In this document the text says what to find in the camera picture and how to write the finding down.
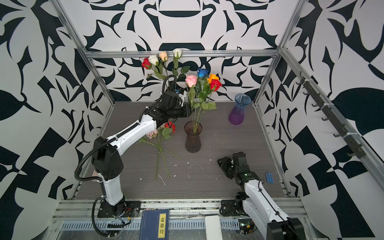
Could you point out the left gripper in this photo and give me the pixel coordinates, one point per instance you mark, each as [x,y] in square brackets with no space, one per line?
[187,111]

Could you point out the peach rose stem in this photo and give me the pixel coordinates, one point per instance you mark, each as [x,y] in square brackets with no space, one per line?
[163,58]

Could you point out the blue rose stem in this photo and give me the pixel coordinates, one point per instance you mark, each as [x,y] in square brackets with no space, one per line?
[201,94]

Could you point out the white rose stem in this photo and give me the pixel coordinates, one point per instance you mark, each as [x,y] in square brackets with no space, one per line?
[158,65]
[177,55]

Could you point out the black wall hook rail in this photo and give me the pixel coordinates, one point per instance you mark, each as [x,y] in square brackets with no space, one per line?
[359,146]

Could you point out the blue book yellow label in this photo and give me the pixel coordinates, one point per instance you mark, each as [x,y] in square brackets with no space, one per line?
[154,225]

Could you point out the blue purple glass vase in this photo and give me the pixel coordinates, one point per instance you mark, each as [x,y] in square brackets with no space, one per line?
[237,115]

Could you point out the large red rose stem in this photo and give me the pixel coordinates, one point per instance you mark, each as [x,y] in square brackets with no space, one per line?
[208,104]

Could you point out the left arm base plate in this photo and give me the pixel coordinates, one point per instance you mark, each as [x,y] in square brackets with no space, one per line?
[124,210]

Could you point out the small blue object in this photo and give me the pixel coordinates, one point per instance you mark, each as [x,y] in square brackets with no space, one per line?
[269,177]

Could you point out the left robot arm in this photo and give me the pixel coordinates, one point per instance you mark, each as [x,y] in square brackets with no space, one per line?
[107,160]

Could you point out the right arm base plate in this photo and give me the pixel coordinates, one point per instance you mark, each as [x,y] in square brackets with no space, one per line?
[229,208]

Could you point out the bunch of artificial flowers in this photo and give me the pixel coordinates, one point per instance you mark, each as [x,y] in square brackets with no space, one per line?
[156,138]

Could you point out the white rectangular device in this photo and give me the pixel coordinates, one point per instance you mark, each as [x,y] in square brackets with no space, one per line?
[213,228]

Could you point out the dark purple glass vase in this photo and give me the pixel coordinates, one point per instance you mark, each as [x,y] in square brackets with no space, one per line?
[193,142]

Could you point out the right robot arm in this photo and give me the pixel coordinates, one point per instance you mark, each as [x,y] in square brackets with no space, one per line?
[254,201]

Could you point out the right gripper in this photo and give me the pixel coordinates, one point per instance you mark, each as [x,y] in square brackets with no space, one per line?
[225,163]

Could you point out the pink rose stem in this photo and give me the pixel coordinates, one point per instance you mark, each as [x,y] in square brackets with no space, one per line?
[191,82]

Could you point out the orange rose stem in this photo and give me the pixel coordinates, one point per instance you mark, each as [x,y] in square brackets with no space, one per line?
[213,79]

